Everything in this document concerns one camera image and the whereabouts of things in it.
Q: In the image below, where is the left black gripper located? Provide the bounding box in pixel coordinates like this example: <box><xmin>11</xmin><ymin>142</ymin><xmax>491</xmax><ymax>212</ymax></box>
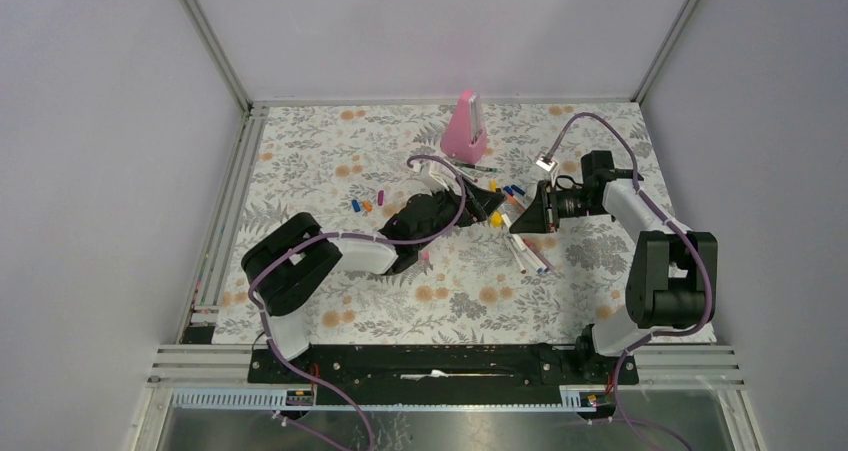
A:
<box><xmin>414</xmin><ymin>175</ymin><xmax>504</xmax><ymax>251</ymax></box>

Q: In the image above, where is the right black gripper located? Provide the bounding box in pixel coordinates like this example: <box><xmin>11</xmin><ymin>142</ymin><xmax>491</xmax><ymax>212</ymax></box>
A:
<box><xmin>509</xmin><ymin>180</ymin><xmax>607</xmax><ymax>235</ymax></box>

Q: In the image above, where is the dark green marker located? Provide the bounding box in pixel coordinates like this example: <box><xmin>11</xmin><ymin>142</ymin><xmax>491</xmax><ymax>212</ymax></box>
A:
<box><xmin>457</xmin><ymin>163</ymin><xmax>498</xmax><ymax>173</ymax></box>

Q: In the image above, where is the purple capped white marker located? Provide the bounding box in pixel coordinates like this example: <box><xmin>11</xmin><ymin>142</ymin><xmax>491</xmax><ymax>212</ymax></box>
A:
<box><xmin>523</xmin><ymin>240</ymin><xmax>550</xmax><ymax>273</ymax></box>

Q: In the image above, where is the red brown capped marker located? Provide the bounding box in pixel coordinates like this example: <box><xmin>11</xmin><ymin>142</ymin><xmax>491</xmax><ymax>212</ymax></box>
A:
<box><xmin>505</xmin><ymin>237</ymin><xmax>528</xmax><ymax>275</ymax></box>

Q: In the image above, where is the magenta capped white marker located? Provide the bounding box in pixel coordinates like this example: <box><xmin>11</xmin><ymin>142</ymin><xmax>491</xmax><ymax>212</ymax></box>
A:
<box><xmin>448</xmin><ymin>160</ymin><xmax>478</xmax><ymax>183</ymax></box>

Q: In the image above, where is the pink translucent marker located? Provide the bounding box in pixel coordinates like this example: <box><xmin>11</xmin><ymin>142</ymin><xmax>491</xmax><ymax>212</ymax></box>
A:
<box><xmin>526</xmin><ymin>241</ymin><xmax>556</xmax><ymax>272</ymax></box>

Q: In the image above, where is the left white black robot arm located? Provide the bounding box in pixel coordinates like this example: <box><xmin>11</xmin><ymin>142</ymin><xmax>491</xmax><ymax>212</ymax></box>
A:
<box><xmin>241</xmin><ymin>155</ymin><xmax>506</xmax><ymax>382</ymax></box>

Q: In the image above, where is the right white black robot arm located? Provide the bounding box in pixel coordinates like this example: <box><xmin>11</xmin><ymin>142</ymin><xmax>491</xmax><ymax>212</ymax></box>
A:
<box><xmin>509</xmin><ymin>151</ymin><xmax>718</xmax><ymax>383</ymax></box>

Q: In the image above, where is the yellow cube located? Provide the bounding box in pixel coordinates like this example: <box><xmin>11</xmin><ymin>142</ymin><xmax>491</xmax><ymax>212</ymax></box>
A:
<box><xmin>490</xmin><ymin>212</ymin><xmax>503</xmax><ymax>227</ymax></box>

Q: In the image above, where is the orange brown marker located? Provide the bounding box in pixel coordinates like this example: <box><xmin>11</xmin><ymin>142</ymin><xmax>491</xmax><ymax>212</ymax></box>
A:
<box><xmin>503</xmin><ymin>186</ymin><xmax>526</xmax><ymax>212</ymax></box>

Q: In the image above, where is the pink metronome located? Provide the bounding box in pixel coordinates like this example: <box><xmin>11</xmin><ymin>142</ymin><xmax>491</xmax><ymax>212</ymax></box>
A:
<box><xmin>440</xmin><ymin>89</ymin><xmax>488</xmax><ymax>165</ymax></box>

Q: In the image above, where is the floral table mat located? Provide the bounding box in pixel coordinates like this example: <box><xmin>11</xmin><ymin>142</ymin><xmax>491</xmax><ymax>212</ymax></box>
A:
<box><xmin>213</xmin><ymin>103</ymin><xmax>670</xmax><ymax>344</ymax></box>

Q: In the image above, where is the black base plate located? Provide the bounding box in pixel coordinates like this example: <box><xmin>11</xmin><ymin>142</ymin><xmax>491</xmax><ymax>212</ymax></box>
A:
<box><xmin>247</xmin><ymin>344</ymin><xmax>639</xmax><ymax>407</ymax></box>

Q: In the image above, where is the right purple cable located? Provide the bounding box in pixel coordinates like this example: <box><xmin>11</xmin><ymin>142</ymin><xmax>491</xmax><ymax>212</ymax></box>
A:
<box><xmin>539</xmin><ymin>112</ymin><xmax>715</xmax><ymax>436</ymax></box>

